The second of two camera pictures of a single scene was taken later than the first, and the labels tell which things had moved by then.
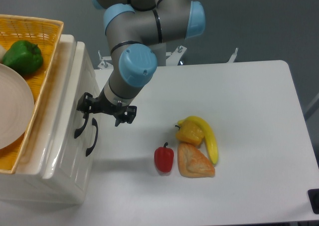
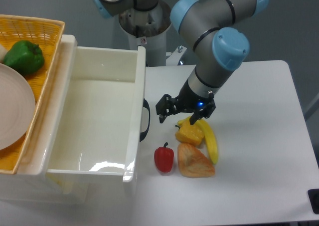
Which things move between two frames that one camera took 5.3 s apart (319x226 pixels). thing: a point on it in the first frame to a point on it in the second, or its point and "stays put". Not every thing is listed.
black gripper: (99, 104) to (186, 101)
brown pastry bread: (192, 163) stays put
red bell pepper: (164, 157) stays put
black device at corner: (313, 197) stays put
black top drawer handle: (78, 131) to (143, 134)
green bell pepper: (25, 57) stays put
